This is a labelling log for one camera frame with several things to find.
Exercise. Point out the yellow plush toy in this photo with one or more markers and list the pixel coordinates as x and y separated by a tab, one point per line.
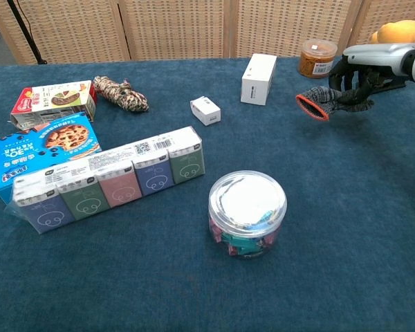
399	32

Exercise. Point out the grey black knit glove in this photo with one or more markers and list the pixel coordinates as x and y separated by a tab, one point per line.
326	98

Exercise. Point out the clear jar with orange snack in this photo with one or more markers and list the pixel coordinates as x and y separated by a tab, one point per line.
314	60

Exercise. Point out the wooden woven folding screen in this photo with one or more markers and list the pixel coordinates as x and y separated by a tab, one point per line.
207	29

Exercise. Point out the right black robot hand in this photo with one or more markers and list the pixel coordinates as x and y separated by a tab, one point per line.
373	57

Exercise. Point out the tall white carton box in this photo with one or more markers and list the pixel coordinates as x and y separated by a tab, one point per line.
257	81

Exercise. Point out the clear jar of binder clips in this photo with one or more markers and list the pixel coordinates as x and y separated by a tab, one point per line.
247	211

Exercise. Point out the tissue multipack in plastic wrap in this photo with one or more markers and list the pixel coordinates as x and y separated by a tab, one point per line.
107	173

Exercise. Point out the small white carton box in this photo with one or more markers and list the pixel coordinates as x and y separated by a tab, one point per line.
205	110

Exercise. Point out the red white food box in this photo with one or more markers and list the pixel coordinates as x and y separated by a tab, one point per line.
53	102

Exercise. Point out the blue cookie box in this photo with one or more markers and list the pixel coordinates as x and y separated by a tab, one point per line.
45	148

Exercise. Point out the black stapler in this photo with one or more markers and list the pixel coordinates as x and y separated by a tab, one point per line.
389	83

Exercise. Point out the black tripod stand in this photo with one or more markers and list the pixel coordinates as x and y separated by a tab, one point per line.
24	31

